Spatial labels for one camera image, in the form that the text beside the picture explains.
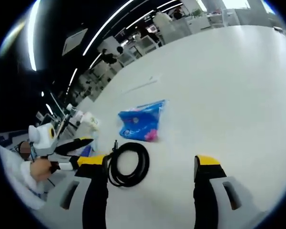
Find white flat table strip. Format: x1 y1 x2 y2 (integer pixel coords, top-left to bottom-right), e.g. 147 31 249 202
121 74 162 94

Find white table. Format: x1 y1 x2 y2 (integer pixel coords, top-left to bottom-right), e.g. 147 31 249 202
47 25 286 229

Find person's left hand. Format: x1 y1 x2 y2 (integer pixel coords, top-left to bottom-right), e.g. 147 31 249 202
30 157 58 185

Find black cable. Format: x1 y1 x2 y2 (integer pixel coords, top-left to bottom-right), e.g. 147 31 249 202
105 140 150 188

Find blue patterned tissue packet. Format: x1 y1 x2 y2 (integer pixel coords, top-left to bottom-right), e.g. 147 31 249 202
117 99 170 143

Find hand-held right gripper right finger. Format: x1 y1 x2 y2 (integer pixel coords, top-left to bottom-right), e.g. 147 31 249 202
193 154 255 229

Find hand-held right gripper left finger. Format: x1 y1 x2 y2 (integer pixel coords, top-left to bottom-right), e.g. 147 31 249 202
51 154 110 229

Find ceiling air vent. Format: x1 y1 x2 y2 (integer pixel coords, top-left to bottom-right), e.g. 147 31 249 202
63 28 89 54

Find white cabinet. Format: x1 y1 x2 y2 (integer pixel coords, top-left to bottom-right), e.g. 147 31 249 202
188 14 212 31

